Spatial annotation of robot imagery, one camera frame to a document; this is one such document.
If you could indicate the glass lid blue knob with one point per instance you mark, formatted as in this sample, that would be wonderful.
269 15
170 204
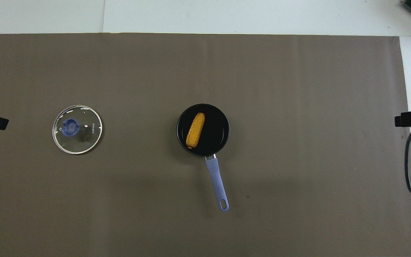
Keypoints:
84 142

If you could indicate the brown table mat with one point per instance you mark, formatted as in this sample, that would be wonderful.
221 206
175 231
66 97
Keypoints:
298 89

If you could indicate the yellow toy corn cob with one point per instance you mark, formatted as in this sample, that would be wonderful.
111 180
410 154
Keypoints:
195 130

